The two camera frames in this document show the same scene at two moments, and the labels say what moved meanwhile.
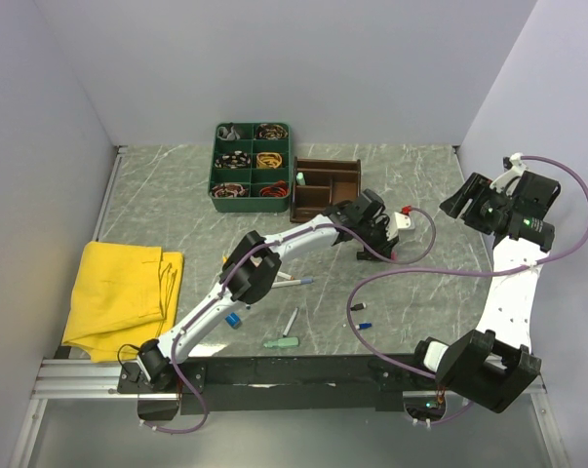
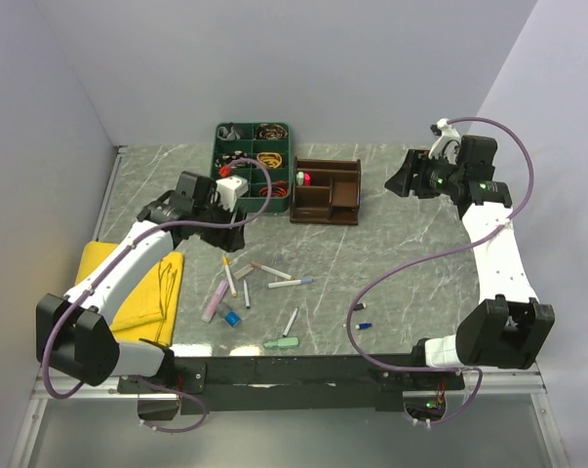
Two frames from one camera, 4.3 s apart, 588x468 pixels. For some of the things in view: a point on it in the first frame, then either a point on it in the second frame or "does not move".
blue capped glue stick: (232, 318) does not move
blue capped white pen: (293, 283) does not move
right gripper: (476, 186) to (416, 162)
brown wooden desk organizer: (320, 182) does not move
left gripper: (386, 244) to (229, 239)
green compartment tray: (252, 168) does not move
